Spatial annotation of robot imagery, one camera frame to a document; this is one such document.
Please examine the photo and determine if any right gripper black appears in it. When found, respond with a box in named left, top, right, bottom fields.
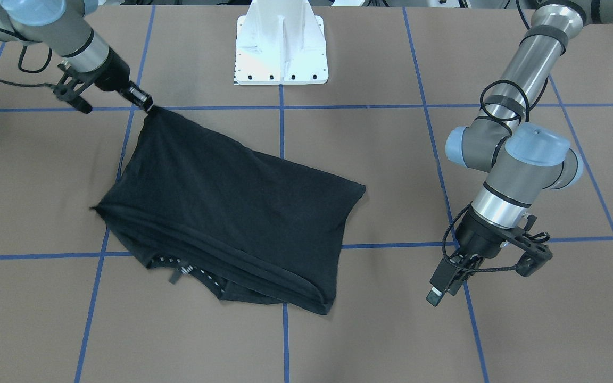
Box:
left=92, top=49, right=154, bottom=112

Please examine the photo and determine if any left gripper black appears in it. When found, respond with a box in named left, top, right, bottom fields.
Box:
left=426, top=209, right=504, bottom=307

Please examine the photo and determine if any black graphic t-shirt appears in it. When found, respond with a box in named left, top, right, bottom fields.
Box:
left=93, top=107, right=367, bottom=315

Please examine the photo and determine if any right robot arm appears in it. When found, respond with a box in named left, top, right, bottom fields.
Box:
left=0, top=1, right=153, bottom=114

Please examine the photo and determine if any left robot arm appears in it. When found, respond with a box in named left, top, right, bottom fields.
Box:
left=426, top=1, right=613, bottom=307

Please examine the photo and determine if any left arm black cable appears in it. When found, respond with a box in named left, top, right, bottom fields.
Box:
left=443, top=202, right=525, bottom=275

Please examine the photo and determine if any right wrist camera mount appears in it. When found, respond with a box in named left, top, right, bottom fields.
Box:
left=53, top=61, right=94, bottom=114

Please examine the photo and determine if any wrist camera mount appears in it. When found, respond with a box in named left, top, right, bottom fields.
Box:
left=499, top=215, right=553, bottom=277
left=53, top=61, right=94, bottom=114

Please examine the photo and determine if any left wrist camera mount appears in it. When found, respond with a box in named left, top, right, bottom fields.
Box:
left=499, top=215, right=553, bottom=277

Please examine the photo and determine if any white camera stand base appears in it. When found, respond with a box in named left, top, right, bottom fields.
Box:
left=234, top=1, right=330, bottom=86

